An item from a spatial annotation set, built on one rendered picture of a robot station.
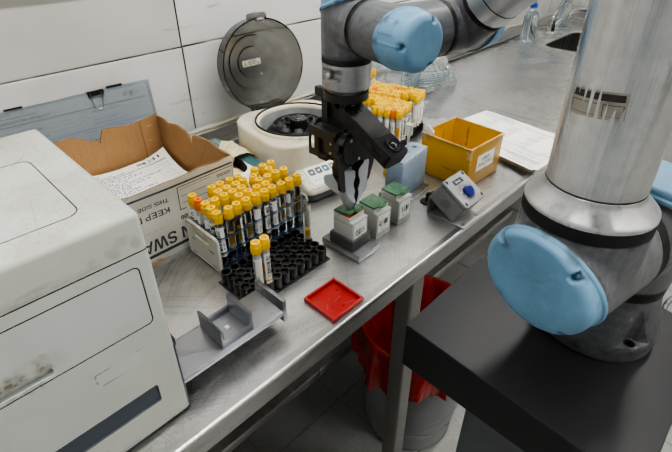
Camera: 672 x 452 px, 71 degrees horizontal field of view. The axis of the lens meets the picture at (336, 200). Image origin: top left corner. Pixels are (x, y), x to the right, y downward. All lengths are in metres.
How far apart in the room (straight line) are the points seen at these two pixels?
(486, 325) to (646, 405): 0.19
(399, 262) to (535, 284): 0.40
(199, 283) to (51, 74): 0.52
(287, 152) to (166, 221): 0.29
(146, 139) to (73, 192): 0.61
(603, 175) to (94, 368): 0.50
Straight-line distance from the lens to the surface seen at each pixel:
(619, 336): 0.68
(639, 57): 0.42
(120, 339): 0.54
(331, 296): 0.78
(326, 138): 0.76
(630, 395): 0.68
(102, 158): 1.10
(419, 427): 1.52
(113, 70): 1.13
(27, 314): 0.49
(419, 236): 0.92
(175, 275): 0.87
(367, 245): 0.86
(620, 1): 0.42
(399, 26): 0.59
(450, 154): 1.07
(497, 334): 0.67
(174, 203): 0.86
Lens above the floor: 1.41
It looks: 32 degrees down
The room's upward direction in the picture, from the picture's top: straight up
